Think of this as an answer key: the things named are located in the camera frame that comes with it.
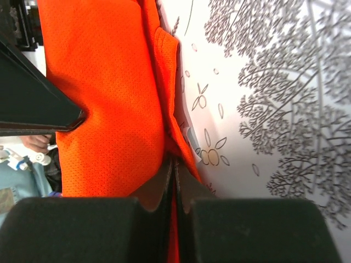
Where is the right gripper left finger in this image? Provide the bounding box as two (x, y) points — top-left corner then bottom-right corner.
(1, 160), (173, 262)

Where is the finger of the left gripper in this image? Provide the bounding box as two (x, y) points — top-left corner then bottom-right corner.
(1, 38), (86, 136)

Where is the orange t shirt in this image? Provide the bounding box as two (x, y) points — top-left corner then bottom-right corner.
(37, 0), (209, 263)

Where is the floral patterned table mat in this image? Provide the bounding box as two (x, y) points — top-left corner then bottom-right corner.
(21, 0), (351, 231)

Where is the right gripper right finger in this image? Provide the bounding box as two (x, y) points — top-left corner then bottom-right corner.
(174, 163), (341, 262)

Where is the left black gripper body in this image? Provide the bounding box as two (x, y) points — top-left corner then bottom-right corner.
(1, 0), (43, 52)

